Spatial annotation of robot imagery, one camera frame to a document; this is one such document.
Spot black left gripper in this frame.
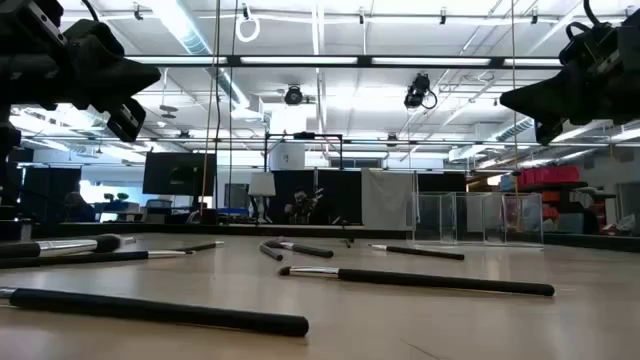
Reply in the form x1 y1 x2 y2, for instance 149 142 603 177
0 0 162 144

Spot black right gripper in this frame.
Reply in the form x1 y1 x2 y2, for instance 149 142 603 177
499 19 640 146

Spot large black powder brush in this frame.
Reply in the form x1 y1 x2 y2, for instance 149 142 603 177
0 233 123 260

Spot thin black makeup brush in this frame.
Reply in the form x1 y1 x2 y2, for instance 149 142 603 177
0 286 310 338
173 240 225 253
368 243 466 262
258 242 285 262
278 265 556 298
0 249 195 270

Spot fan makeup brush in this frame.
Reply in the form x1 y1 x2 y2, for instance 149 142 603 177
263 238 335 259

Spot red storage bins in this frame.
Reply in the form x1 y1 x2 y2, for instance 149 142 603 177
517 165 582 188

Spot orange storage bins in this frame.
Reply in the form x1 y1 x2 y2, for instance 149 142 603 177
542 191 562 221

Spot black partition panel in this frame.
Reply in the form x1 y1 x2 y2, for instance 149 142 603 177
22 167 82 224
269 169 363 226

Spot clear acrylic brush organizer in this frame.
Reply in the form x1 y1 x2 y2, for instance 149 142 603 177
412 191 545 247

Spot table lamp white shade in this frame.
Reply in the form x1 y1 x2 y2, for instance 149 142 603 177
247 171 278 225

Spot grey curtain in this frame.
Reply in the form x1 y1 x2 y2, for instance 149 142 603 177
360 168 417 232

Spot black wall monitor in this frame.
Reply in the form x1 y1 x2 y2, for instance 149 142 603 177
141 151 218 197

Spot black overhead frame beam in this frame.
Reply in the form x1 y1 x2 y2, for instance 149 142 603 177
124 53 562 70

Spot black overhead rig camera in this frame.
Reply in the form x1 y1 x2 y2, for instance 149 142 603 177
402 72 439 112

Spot white cable loop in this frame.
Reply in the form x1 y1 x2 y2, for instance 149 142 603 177
234 3 262 44

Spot small black ceiling camera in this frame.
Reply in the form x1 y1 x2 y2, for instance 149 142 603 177
283 84 305 107

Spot black metal stand frame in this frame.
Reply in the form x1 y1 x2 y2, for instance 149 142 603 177
263 131 345 174

